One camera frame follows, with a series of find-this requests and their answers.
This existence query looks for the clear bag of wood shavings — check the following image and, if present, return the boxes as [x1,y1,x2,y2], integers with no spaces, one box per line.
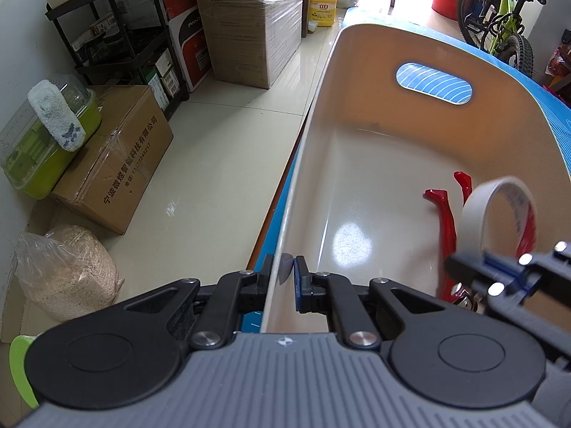
[15,225,126,322]

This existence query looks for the large wrapped cardboard box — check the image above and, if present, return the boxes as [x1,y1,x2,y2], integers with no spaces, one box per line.
[205,0,305,90]

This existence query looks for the light green plastic piece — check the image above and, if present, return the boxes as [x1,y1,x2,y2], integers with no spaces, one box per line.
[9,335,42,411]

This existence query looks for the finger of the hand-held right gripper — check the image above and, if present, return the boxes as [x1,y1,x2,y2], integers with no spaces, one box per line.
[485,275,571,322]
[445,241,571,287]

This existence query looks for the green container with clear lid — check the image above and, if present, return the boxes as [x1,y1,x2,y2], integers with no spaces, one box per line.
[0,73,102,200]

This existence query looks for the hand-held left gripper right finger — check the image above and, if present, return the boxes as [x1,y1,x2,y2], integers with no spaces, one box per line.
[293,255,450,351]

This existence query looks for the grey white cloth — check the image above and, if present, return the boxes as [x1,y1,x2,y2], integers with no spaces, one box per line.
[27,79,86,152]

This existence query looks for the green bicycle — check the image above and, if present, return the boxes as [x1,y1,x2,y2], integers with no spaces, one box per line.
[456,0,549,77]

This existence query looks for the red white appliance box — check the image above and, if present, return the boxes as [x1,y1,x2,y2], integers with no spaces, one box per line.
[167,5,213,94]

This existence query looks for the red handled pliers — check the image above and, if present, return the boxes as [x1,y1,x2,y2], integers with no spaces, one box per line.
[424,170,538,311]

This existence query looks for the red packaging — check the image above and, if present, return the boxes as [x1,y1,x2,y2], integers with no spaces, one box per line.
[545,29,571,108]

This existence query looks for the printed brown cardboard box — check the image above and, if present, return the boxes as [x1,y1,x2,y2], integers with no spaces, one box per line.
[51,85,175,235]

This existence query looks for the black shelf rack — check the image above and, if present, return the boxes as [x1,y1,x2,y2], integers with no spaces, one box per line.
[45,0,190,113]

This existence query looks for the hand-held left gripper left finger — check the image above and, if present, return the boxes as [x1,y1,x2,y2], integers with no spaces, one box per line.
[125,254,276,351]

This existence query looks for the white plastic basket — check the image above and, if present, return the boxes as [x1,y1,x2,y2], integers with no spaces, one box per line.
[259,22,571,335]

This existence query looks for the white tape roll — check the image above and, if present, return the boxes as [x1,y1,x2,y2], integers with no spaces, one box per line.
[459,176,540,268]

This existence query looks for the yellow detergent jug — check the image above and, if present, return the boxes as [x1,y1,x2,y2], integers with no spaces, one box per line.
[309,0,342,28]

